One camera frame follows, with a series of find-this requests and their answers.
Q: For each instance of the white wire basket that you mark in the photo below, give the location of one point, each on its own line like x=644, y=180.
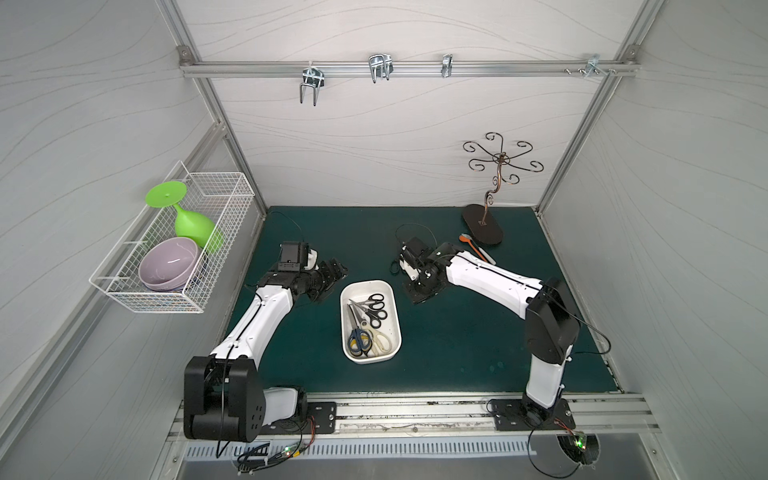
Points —
x=223, y=197

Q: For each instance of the aluminium top rail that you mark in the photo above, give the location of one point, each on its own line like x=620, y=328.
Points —
x=402, y=69

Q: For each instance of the cream white scissors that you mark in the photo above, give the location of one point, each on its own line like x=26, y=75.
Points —
x=381, y=344

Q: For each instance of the double prong metal hook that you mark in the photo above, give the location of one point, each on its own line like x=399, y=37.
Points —
x=312, y=81

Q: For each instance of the white vent strip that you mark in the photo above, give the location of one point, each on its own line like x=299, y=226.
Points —
x=379, y=448

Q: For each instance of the blue yellow handled scissors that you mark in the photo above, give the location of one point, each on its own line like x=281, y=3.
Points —
x=359, y=342

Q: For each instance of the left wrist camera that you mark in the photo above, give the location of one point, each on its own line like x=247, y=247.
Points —
x=294, y=255

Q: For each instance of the lilac bowl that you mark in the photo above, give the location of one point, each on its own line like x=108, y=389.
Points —
x=169, y=265

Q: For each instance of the orange spoon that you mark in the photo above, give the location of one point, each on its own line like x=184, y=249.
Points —
x=474, y=247

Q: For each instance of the small black handled scissors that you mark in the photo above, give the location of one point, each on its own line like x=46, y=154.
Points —
x=372, y=309

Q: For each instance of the white storage box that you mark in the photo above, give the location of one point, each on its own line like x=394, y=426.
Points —
x=390, y=327

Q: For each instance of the looped metal hook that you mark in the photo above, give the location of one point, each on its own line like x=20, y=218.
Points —
x=380, y=67

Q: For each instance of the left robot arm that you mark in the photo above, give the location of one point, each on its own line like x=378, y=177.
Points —
x=223, y=394

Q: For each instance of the brown metal hook stand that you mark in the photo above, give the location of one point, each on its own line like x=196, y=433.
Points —
x=478, y=218

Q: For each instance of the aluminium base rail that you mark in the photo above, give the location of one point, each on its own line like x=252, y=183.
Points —
x=440, y=414

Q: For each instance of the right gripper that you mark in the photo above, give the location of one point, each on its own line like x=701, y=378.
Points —
x=420, y=279

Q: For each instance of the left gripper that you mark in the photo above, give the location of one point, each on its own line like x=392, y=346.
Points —
x=327, y=276

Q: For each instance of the right end metal hook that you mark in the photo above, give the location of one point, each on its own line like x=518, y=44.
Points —
x=592, y=69

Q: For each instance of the green plastic goblet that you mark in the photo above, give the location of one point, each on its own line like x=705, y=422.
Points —
x=188, y=224

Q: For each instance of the small metal hook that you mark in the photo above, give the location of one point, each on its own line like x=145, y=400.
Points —
x=446, y=65

